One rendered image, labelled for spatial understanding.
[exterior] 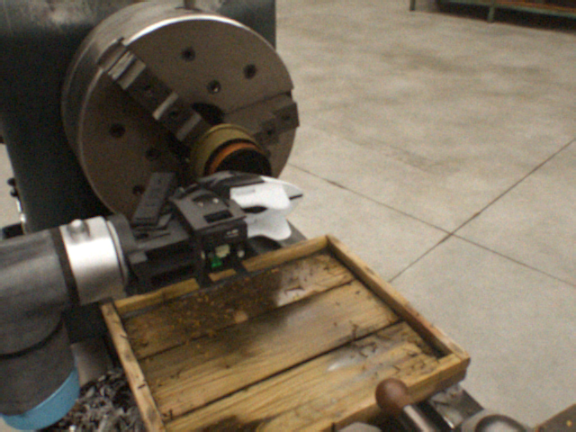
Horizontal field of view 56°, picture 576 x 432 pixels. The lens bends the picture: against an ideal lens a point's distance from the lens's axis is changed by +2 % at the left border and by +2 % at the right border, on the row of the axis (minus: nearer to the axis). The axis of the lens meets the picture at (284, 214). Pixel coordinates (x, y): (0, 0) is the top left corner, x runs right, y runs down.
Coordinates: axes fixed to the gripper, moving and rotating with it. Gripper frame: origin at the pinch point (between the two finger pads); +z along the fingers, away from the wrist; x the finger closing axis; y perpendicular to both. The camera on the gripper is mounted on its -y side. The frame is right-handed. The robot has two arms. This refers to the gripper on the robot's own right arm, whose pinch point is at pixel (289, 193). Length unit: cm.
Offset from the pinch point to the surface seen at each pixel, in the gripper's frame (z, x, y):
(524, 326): 121, -107, -40
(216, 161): -6.1, 2.9, -6.3
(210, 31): -0.7, 14.1, -19.3
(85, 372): -24, -54, -39
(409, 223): 130, -107, -113
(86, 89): -16.6, 8.8, -20.3
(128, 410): -20, -50, -23
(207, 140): -5.6, 3.9, -10.1
